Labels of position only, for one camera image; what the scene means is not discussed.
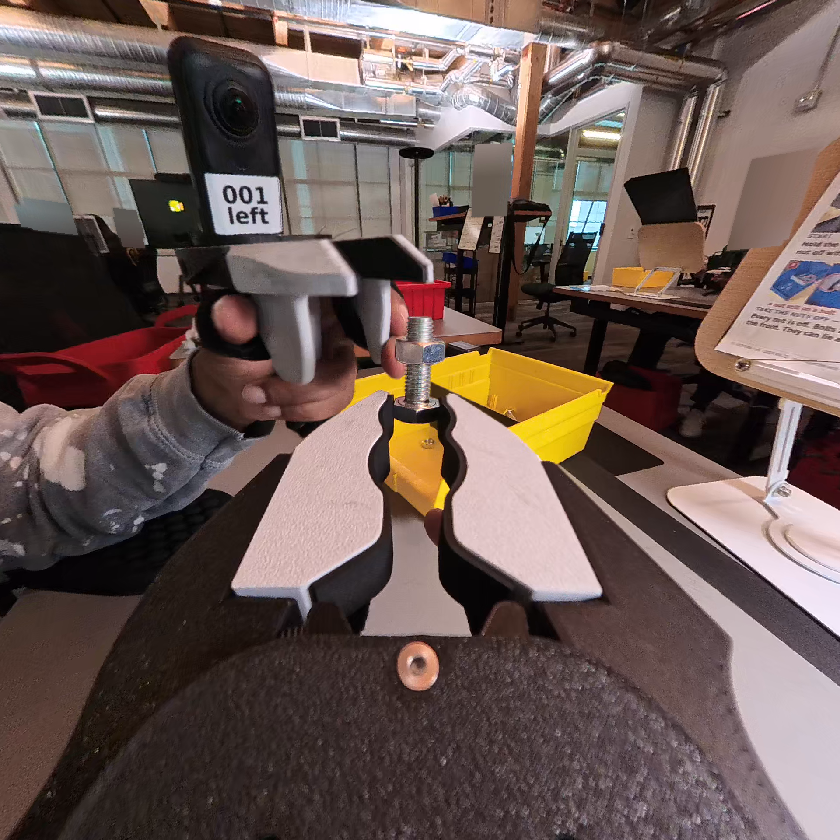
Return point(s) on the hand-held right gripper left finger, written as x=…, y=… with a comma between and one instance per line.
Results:
x=315, y=512

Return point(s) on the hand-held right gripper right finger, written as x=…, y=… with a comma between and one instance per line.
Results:
x=512, y=518

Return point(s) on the grey table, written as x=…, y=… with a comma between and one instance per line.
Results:
x=466, y=328

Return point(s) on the wooden document stand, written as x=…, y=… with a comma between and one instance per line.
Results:
x=669, y=246
x=728, y=518

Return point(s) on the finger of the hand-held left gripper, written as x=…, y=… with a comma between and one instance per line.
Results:
x=375, y=308
x=289, y=269

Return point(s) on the hanging paper sheet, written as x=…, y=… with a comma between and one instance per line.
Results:
x=470, y=231
x=496, y=233

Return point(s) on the red bag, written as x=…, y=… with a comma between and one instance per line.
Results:
x=649, y=400

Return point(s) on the black floor lamp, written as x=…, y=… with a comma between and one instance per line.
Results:
x=417, y=153

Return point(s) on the black tilted board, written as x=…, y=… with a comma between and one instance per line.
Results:
x=659, y=197

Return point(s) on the printed instruction sheet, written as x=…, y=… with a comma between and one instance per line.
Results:
x=787, y=295

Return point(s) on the red plastic crate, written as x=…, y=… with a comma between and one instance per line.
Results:
x=79, y=367

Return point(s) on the black standing desk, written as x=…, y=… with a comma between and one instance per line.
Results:
x=531, y=208

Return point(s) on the yellow plastic bin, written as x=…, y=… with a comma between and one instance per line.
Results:
x=564, y=420
x=623, y=277

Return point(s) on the red plastic bin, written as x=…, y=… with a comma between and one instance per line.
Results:
x=426, y=298

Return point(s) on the person's left hand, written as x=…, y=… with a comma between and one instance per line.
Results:
x=295, y=403

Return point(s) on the wooden support post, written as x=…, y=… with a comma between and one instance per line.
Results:
x=528, y=118

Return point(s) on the small blue bin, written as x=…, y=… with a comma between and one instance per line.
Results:
x=449, y=212

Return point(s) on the silver air duct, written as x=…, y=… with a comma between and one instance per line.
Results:
x=98, y=75

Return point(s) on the dark wall monitor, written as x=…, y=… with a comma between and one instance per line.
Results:
x=157, y=223

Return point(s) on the wooden top desk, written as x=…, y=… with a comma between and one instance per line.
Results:
x=590, y=292

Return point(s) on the person's left forearm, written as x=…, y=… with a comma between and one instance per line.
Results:
x=98, y=472

